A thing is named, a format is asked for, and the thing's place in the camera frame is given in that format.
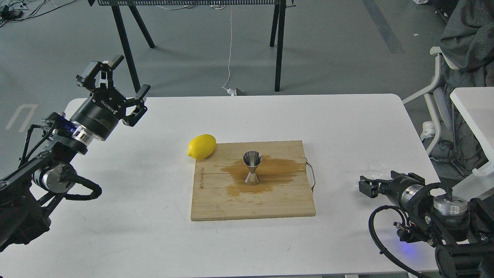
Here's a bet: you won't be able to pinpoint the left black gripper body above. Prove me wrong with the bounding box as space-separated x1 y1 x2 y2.
70 90 125 141

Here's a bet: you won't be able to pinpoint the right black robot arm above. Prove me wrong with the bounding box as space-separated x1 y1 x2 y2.
359 171 494 278

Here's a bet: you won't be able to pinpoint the white side table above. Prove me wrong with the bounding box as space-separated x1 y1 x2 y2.
450 87 494 200

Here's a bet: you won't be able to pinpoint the person in grey hoodie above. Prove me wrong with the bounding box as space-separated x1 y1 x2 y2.
439 0 494 176

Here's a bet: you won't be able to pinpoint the black metal table frame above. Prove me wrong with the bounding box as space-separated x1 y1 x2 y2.
87 0 296 94

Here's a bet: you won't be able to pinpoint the black floor cables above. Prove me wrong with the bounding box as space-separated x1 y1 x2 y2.
0 0 78 27

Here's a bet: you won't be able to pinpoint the wooden cutting board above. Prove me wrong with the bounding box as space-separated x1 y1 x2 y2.
191 140 316 221

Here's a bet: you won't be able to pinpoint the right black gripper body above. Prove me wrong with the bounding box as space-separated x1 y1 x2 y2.
384 176 425 211

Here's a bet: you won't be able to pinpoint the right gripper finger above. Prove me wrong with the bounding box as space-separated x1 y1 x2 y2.
390 171 423 181
359 175 391 198

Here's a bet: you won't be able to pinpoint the white office chair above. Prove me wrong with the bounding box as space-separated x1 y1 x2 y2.
402 46 458 155

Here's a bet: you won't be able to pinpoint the small clear glass cup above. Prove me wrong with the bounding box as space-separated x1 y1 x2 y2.
361 160 386 180

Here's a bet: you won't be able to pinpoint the white hanging cable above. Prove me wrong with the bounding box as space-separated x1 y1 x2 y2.
222 5 237 95

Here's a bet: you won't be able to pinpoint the yellow lemon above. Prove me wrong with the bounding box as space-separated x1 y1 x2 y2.
187 134 217 160

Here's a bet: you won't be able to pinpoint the steel double jigger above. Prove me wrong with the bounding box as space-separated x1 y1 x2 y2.
242 150 262 186

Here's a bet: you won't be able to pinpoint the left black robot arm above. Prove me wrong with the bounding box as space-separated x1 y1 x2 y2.
0 55 150 251

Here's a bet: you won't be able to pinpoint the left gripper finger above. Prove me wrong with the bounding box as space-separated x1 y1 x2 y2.
122 84 151 127
76 55 125 99

